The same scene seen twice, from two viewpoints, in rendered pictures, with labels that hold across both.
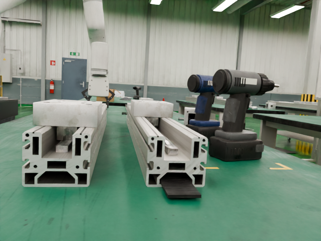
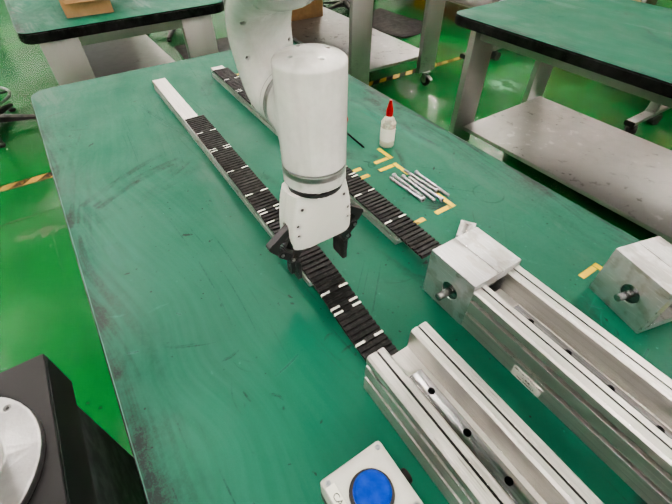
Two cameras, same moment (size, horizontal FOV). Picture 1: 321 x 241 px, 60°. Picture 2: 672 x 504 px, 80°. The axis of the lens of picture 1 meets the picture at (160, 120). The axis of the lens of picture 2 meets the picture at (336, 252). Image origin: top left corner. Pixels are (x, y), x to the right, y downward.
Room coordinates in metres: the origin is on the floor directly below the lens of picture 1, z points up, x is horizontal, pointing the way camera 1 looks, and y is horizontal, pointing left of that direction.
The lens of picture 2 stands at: (0.98, 0.47, 1.31)
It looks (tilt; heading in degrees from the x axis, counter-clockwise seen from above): 45 degrees down; 336
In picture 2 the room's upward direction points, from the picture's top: straight up
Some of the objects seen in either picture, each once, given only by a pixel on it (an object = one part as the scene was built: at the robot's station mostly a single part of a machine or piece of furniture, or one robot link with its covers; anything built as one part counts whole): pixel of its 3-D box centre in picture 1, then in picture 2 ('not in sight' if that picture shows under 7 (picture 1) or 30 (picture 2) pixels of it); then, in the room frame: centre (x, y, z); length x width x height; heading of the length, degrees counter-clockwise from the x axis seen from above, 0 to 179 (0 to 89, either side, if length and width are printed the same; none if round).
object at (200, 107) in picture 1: (212, 108); not in sight; (0.96, -0.18, 0.89); 0.20 x 0.08 x 0.22; 121
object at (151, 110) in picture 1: (149, 112); not in sight; (0.84, 0.03, 0.87); 0.16 x 0.11 x 0.07; 9
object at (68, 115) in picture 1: (72, 118); not in sight; (0.57, 0.18, 0.87); 0.16 x 0.11 x 0.07; 9
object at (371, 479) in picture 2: not in sight; (371, 492); (1.07, 0.39, 0.84); 0.04 x 0.04 x 0.02
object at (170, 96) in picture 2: not in sight; (216, 152); (1.88, 0.40, 0.79); 0.96 x 0.04 x 0.03; 9
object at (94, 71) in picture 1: (99, 72); (315, 168); (1.40, 0.32, 1.01); 0.09 x 0.08 x 0.03; 99
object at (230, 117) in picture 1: (247, 115); not in sight; (0.71, -0.22, 0.89); 0.20 x 0.08 x 0.22; 115
